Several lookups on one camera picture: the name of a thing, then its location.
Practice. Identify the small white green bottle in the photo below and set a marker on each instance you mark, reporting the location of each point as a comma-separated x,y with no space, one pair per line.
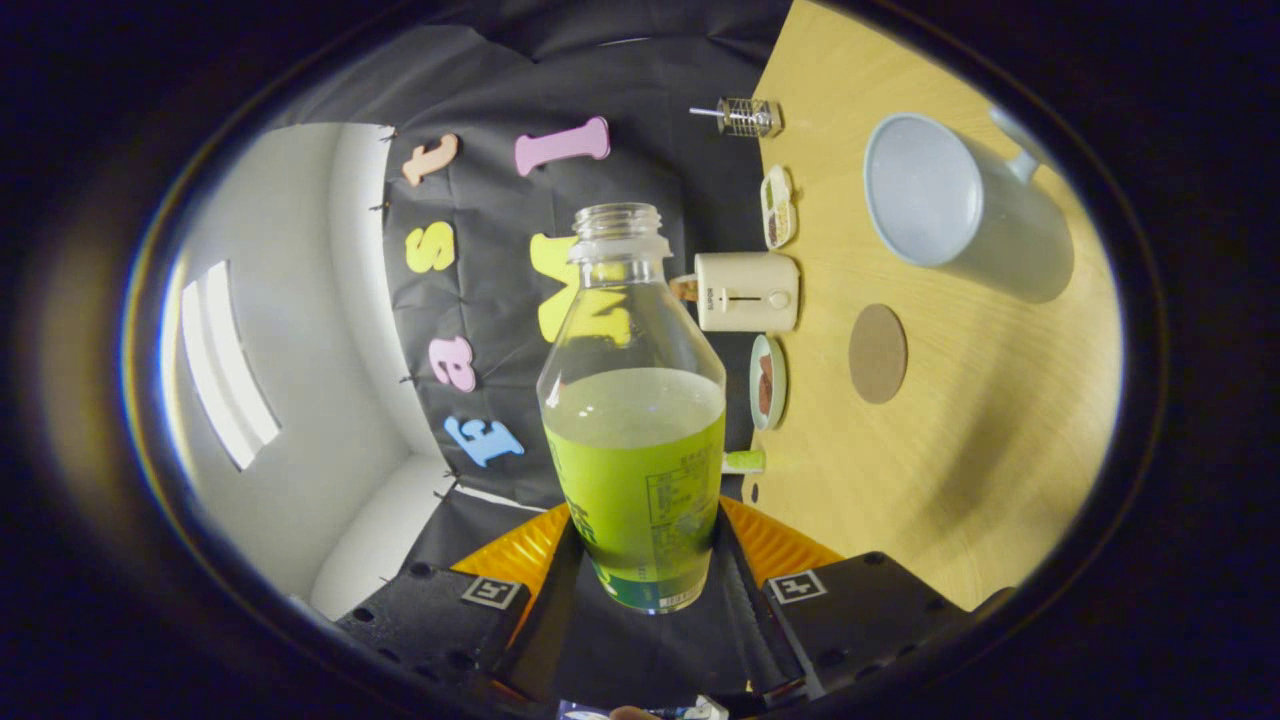
745,461

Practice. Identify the pale green plate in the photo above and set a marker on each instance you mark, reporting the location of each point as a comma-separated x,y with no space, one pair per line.
778,385

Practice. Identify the white divided seed dish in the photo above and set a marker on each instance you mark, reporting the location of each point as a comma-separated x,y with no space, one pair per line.
778,207

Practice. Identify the ceiling light panel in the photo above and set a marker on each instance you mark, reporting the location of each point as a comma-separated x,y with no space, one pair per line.
225,370

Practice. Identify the brown bread slice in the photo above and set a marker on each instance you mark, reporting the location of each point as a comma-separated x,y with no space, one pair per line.
684,288

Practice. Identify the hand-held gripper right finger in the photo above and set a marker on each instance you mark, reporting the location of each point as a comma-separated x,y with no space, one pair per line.
860,620

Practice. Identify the pale blue cup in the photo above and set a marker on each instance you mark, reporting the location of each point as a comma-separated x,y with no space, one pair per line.
925,190

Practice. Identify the clear juice bottle green label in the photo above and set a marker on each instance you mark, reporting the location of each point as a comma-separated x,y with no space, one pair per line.
635,480

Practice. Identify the brown meat slice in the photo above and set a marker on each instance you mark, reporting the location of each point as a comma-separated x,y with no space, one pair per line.
766,370
766,400

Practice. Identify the round brown coaster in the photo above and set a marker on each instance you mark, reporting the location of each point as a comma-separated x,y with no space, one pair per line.
878,354

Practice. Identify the cream toaster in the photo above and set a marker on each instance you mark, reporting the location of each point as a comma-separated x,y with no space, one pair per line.
745,292

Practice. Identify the wooden table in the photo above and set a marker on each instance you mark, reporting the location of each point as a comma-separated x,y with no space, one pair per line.
980,440

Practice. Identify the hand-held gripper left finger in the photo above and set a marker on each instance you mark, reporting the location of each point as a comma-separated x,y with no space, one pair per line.
440,625

